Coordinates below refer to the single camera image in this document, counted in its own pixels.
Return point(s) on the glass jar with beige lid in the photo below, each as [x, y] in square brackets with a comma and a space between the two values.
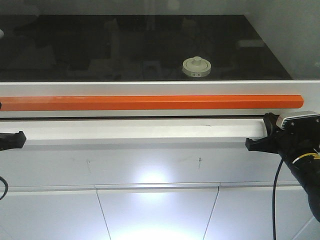
[196, 67]

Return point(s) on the orange sash handle bar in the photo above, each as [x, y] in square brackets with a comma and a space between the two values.
[155, 102]

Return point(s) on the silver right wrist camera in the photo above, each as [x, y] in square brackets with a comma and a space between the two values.
[288, 119]

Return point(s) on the white base cabinet with doors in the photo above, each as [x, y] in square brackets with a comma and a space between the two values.
[160, 179]

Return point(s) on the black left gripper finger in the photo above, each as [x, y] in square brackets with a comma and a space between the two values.
[10, 141]

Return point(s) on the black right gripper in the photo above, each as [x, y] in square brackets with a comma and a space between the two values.
[293, 142]

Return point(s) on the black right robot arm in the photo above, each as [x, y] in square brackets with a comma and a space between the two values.
[307, 172]

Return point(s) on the white fume hood sash frame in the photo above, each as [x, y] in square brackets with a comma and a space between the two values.
[308, 89]

